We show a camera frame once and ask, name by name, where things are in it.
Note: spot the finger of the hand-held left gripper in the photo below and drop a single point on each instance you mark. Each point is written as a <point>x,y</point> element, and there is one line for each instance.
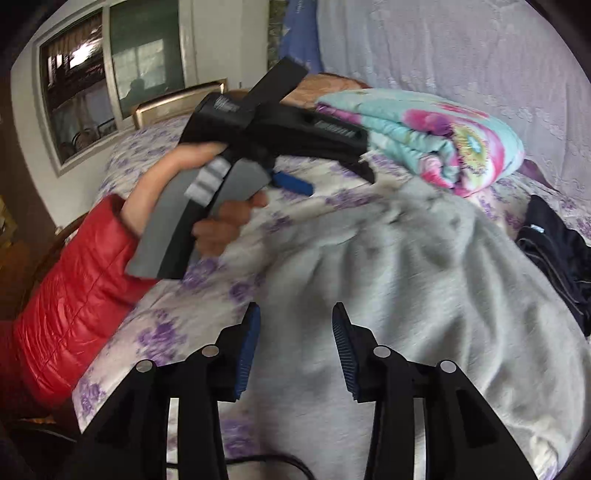
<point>295,183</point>
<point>355,167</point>

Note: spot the beige bed headboard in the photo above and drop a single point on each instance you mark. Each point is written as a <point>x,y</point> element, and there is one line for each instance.
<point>157,108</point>

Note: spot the purple floral bedsheet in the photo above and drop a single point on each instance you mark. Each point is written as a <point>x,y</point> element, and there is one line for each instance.
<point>161,332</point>

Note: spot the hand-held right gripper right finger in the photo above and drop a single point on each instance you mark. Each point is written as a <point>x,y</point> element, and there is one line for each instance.
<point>344,350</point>

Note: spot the navy garment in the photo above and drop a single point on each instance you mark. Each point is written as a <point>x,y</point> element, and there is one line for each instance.
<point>554,258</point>

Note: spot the brown blanket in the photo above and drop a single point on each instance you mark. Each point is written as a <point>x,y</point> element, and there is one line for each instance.
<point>323,87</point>

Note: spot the folded floral quilt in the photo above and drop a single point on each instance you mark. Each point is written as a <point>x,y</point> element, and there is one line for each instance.
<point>415,129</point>

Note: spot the blue cloth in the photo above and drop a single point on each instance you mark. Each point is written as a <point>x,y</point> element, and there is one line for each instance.
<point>300,41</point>

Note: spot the purple cloth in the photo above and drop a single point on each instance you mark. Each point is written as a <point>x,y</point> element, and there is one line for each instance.
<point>535,173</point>

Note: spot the window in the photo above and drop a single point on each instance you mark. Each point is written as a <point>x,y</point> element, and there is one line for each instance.
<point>138,55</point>

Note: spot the person's left hand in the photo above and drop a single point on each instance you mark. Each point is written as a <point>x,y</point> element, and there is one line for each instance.
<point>152,184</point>

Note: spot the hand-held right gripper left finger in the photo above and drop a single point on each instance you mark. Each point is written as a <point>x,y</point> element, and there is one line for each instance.
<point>249,350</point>

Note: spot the grey sweatshirt with smiley patches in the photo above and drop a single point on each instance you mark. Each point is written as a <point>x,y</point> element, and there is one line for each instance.
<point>392,277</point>

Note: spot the person's left forearm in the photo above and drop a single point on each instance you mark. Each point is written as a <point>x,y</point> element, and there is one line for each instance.
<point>69,295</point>

